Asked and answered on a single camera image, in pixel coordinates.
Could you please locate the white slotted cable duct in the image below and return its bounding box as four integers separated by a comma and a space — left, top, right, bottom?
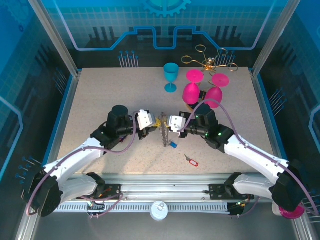
53, 202, 230, 213

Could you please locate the long aluminium frame rail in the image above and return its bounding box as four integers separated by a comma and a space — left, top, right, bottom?
32, 173, 300, 204

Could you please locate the aluminium side rail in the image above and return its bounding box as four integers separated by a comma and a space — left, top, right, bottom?
41, 71, 83, 176
249, 69, 295, 176

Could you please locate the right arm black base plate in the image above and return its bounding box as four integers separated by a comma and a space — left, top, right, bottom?
208, 183, 255, 201

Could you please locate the aluminium frame post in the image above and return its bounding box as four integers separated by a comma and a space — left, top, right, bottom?
251, 0, 301, 78
27, 0, 82, 77

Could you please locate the pink plastic goblet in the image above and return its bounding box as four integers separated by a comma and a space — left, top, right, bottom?
182, 69, 204, 106
204, 73, 230, 109

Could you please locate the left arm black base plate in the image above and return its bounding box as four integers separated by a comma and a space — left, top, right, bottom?
77, 183, 122, 201

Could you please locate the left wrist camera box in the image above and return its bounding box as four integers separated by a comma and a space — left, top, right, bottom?
135, 109, 156, 131

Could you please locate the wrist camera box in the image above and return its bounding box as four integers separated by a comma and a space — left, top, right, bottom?
135, 109, 156, 131
166, 114, 188, 133

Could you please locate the teal plastic goblet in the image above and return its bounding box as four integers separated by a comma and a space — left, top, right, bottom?
163, 62, 180, 94

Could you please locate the black cable connector block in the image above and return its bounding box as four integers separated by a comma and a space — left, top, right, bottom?
86, 201, 106, 219
227, 201, 245, 218

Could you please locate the white cup with pink lid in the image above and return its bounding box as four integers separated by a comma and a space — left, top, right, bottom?
271, 199, 306, 220

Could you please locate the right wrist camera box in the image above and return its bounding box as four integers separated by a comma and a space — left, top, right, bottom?
166, 114, 188, 133

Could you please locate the metal keyring holder with rings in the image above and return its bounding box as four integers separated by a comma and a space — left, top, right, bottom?
158, 111, 174, 148

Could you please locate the key with red tag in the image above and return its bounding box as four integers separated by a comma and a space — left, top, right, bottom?
184, 153, 200, 167

